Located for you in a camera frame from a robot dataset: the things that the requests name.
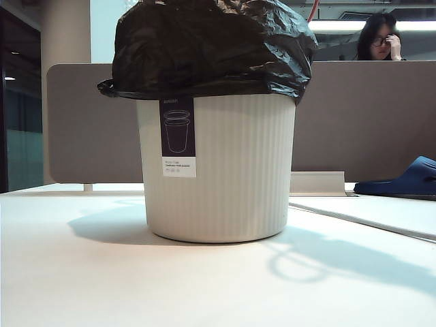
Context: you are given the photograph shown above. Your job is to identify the white ribbed trash can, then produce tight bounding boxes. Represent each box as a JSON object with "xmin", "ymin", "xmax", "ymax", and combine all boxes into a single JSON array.
[{"xmin": 136, "ymin": 93, "xmax": 296, "ymax": 245}]

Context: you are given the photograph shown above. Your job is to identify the black garbage bag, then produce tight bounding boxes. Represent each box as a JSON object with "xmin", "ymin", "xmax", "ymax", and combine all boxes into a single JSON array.
[{"xmin": 97, "ymin": 0, "xmax": 320, "ymax": 106}]

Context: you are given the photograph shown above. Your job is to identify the dark product label sticker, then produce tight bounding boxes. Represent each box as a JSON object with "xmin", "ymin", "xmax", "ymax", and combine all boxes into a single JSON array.
[{"xmin": 159, "ymin": 97, "xmax": 198, "ymax": 178}]

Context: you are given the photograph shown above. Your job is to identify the grey desk partition panel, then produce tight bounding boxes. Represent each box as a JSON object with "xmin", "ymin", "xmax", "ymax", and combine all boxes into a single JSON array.
[{"xmin": 46, "ymin": 63, "xmax": 146, "ymax": 185}]

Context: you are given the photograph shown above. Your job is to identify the brown desk partition panel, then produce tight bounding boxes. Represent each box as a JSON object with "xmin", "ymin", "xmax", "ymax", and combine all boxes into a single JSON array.
[{"xmin": 291, "ymin": 60, "xmax": 436, "ymax": 183}]

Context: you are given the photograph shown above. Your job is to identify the white ceiling light strip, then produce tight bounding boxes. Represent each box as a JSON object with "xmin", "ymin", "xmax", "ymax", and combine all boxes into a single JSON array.
[{"xmin": 306, "ymin": 20, "xmax": 436, "ymax": 33}]

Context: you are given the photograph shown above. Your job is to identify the blue slipper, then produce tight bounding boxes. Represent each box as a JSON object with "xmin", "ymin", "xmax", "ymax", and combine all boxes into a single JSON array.
[{"xmin": 353, "ymin": 155, "xmax": 436, "ymax": 202}]

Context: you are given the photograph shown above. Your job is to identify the beige round pillar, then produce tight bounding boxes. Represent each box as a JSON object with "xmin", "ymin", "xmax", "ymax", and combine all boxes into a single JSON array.
[{"xmin": 40, "ymin": 0, "xmax": 92, "ymax": 187}]

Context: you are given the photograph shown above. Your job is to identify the dark-haired woman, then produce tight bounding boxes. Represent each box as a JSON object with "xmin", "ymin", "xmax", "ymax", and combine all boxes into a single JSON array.
[{"xmin": 354, "ymin": 12, "xmax": 408, "ymax": 62}]

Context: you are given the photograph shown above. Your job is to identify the dark glass office door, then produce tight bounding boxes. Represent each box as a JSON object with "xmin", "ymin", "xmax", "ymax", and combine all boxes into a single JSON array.
[{"xmin": 0, "ymin": 6, "xmax": 44, "ymax": 195}]

